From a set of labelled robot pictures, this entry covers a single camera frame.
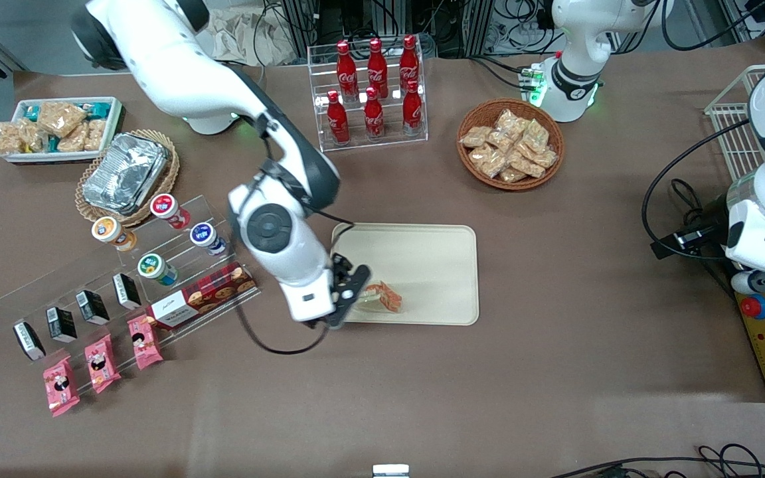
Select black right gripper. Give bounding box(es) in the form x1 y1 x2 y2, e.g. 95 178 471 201
319 255 372 330

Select orange snack packet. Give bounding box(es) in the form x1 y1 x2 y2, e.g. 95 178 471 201
361 281 403 313

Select cream plastic tray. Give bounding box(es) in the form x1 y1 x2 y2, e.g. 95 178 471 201
326 223 480 326

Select red plaid cookie box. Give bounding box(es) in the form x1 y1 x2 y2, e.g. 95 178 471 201
146 261 258 331

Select purple gum bottle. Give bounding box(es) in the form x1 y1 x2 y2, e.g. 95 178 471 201
189 222 227 257

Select round wicker basket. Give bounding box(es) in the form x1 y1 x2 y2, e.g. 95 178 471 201
457 98 565 191

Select red cola bottle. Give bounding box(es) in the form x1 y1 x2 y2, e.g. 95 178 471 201
336 40 359 102
399 35 420 90
327 90 350 145
402 80 424 135
363 87 384 140
367 38 388 99

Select clear acrylic stepped stand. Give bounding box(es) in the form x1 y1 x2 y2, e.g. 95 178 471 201
0 194 262 372

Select green gum bottle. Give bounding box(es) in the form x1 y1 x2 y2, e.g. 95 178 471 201
137 254 179 287

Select red gum bottle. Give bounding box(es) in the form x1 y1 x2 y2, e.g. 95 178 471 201
150 193 191 230

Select clear acrylic bottle rack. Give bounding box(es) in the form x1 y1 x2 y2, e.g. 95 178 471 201
307 37 428 153

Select oval wicker basket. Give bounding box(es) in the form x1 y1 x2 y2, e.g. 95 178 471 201
75 129 181 228

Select pink cartoon girl snack pack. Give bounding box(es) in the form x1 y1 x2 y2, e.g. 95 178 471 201
85 334 122 394
127 315 163 370
42 355 80 418

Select small black carton box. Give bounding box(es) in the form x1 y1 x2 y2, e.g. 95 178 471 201
76 290 110 326
112 273 141 311
13 321 46 361
46 307 78 343

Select orange gum bottle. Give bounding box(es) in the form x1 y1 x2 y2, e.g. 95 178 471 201
91 216 137 252

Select aluminium foil container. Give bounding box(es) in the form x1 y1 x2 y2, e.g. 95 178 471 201
82 133 171 214

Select white plastic bin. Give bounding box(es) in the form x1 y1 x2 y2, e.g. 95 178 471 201
0 97 124 165

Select black equipment rack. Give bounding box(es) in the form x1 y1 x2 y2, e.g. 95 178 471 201
276 0 556 57

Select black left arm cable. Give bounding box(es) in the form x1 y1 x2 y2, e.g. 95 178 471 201
641 118 755 261

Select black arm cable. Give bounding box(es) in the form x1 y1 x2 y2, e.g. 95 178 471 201
235 292 333 356
641 118 755 261

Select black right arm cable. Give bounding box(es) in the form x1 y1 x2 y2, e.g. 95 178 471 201
235 292 333 356

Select white wire basket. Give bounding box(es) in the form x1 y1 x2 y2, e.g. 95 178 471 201
705 64 765 181

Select black floor cables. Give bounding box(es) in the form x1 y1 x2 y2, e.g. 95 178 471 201
549 443 765 478

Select arm base cable connector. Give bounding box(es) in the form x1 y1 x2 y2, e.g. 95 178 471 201
519 64 549 107

